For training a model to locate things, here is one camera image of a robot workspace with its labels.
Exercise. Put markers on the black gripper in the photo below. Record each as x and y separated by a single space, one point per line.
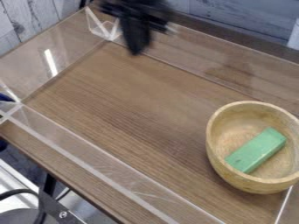
156 14

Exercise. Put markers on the green rectangular block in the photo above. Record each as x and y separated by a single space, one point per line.
257 150

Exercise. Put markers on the light wooden bowl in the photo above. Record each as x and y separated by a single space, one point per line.
234 124

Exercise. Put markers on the clear acrylic corner bracket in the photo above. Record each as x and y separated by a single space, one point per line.
106 29

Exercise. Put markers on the clear acrylic tray wall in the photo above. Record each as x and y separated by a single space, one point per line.
114 186

